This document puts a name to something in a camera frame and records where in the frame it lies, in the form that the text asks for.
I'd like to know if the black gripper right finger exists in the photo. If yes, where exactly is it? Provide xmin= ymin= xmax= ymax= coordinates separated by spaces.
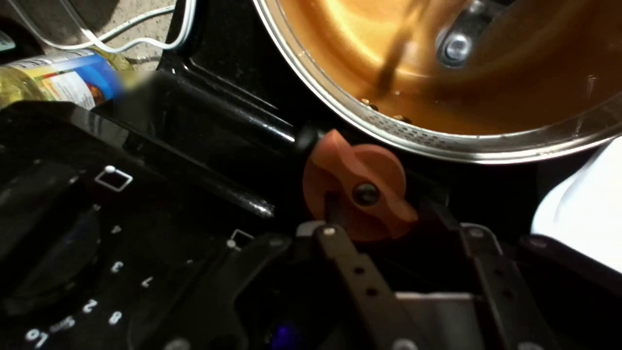
xmin=464 ymin=221 xmax=622 ymax=350

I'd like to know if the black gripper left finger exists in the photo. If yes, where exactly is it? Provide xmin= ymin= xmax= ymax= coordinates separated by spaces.
xmin=129 ymin=221 xmax=405 ymax=350

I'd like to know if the glass pot lid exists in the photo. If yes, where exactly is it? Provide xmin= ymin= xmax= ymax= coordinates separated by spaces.
xmin=252 ymin=0 xmax=622 ymax=166

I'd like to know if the large white bowl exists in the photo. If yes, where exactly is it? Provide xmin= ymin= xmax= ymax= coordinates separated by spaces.
xmin=532 ymin=133 xmax=622 ymax=273

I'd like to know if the black electric stove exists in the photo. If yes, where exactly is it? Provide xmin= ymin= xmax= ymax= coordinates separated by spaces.
xmin=0 ymin=0 xmax=622 ymax=350

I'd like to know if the clear oil bottle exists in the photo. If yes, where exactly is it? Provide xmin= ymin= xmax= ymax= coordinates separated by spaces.
xmin=0 ymin=46 xmax=143 ymax=112

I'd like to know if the white cable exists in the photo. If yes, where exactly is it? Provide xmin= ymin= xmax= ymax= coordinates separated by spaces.
xmin=26 ymin=0 xmax=201 ymax=55

